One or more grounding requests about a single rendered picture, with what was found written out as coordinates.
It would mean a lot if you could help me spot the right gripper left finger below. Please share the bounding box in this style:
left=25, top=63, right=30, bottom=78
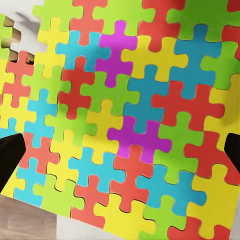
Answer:
left=0, top=133, right=26, bottom=193

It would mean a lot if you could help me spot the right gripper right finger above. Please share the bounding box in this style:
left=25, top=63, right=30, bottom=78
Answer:
left=224, top=133, right=240, bottom=173

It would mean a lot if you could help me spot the jigsaw puzzle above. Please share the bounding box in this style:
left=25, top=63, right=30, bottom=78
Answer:
left=0, top=0, right=240, bottom=240

